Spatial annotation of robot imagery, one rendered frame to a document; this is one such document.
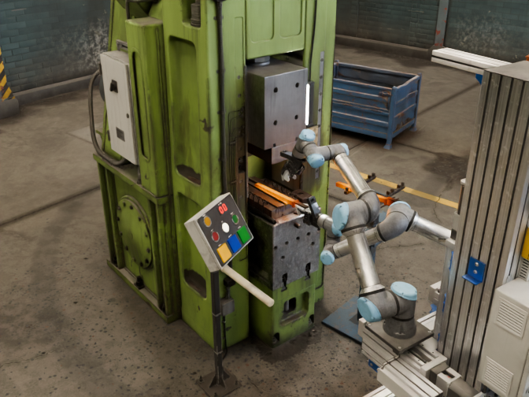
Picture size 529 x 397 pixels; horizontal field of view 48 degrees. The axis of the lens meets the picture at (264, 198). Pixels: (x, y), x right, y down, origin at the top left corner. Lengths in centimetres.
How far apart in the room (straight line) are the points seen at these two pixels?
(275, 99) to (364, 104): 393
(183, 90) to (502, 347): 208
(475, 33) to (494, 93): 853
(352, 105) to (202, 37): 423
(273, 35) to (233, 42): 26
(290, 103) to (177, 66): 66
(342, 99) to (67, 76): 422
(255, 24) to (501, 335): 189
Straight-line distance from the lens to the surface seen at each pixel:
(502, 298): 251
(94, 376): 392
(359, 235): 269
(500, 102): 234
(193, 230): 295
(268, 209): 346
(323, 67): 359
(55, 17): 921
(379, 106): 700
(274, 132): 326
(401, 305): 272
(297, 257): 367
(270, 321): 383
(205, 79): 311
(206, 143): 322
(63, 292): 468
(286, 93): 325
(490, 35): 1077
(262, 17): 324
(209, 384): 374
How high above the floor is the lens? 259
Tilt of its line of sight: 27 degrees down
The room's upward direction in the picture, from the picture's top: straight up
